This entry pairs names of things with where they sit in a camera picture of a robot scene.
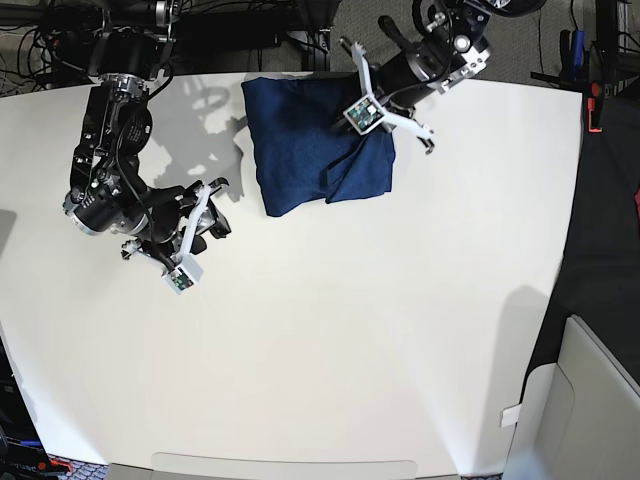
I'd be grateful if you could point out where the blue long-sleeve T-shirt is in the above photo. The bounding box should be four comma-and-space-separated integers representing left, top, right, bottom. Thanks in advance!
241, 75, 396, 217

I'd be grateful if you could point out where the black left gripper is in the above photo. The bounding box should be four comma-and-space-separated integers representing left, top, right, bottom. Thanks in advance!
331, 37, 435, 154

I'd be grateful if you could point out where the black cloth sheet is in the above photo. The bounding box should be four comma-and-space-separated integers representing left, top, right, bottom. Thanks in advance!
527, 97, 639, 378

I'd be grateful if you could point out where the grey tray at bottom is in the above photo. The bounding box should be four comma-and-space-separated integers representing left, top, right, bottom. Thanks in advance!
107, 452, 461, 480

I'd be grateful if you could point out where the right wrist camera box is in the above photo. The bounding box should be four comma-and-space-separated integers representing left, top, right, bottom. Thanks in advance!
162, 254, 203, 295

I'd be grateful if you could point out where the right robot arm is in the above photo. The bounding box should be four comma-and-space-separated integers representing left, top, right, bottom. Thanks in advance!
63, 1, 231, 269

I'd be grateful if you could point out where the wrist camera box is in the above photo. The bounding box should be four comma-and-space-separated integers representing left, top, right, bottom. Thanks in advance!
162, 254, 203, 295
343, 95, 384, 136

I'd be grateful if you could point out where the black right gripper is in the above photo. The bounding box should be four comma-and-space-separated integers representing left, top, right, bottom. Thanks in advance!
121, 177, 231, 263

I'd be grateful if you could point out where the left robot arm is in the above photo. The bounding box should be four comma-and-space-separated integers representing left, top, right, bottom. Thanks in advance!
333, 1, 544, 153

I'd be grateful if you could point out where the black power supply box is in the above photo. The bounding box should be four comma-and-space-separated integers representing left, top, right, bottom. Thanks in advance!
176, 10, 290, 55

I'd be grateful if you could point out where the grey plastic bin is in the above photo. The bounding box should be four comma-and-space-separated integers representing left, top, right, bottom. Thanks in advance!
503, 316, 639, 480

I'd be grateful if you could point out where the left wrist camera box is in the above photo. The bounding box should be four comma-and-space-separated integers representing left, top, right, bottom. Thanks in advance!
343, 95, 384, 136

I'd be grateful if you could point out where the red clamp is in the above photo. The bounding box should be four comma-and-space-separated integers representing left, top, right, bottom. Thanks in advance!
586, 82, 602, 133

